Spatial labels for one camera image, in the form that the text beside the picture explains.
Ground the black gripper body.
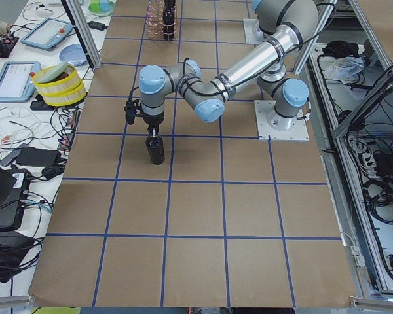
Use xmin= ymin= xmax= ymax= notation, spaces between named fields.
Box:
xmin=141 ymin=112 xmax=164 ymax=131

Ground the dark wine bottle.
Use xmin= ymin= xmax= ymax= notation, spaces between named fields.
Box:
xmin=162 ymin=0 xmax=176 ymax=41
xmin=145 ymin=128 xmax=165 ymax=165

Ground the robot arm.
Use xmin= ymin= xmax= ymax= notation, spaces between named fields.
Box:
xmin=252 ymin=0 xmax=267 ymax=33
xmin=139 ymin=1 xmax=318 ymax=130

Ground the yellow bamboo steamer basket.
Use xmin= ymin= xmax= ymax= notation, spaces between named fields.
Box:
xmin=32 ymin=64 xmax=86 ymax=107

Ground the dark wine bottle in basket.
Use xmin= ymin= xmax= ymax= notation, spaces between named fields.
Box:
xmin=162 ymin=0 xmax=176 ymax=41

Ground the blue plate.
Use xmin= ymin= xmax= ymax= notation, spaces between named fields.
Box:
xmin=59 ymin=44 xmax=88 ymax=67

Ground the light green bowl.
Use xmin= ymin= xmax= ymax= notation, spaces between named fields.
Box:
xmin=35 ymin=61 xmax=68 ymax=84

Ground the black power adapter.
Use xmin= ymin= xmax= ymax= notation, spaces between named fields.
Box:
xmin=88 ymin=21 xmax=108 ymax=31

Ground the black power brick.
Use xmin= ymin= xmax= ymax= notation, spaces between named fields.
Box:
xmin=16 ymin=148 xmax=61 ymax=167

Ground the green bowl with blocks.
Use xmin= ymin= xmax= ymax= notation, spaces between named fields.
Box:
xmin=88 ymin=0 xmax=115 ymax=17

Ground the upper teach pendant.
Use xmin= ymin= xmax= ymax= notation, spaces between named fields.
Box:
xmin=21 ymin=18 xmax=73 ymax=50

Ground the teach pendant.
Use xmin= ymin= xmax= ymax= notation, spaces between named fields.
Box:
xmin=21 ymin=18 xmax=73 ymax=50
xmin=0 ymin=61 xmax=42 ymax=103

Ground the lower teach pendant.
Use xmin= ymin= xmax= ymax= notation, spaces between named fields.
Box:
xmin=0 ymin=61 xmax=42 ymax=103

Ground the black laptop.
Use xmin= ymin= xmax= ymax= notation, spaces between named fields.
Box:
xmin=0 ymin=167 xmax=31 ymax=232

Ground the crumpled white cloth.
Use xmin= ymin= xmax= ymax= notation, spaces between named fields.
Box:
xmin=324 ymin=56 xmax=365 ymax=84

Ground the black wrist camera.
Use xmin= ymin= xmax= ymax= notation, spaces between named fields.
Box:
xmin=124 ymin=99 xmax=141 ymax=125

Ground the copper wire wine basket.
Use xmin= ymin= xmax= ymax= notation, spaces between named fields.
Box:
xmin=145 ymin=0 xmax=164 ymax=39

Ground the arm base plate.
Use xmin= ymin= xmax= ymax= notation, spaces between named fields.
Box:
xmin=243 ymin=18 xmax=266 ymax=45
xmin=254 ymin=100 xmax=310 ymax=142

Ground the aluminium frame post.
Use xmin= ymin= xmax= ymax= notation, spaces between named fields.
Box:
xmin=62 ymin=0 xmax=102 ymax=70

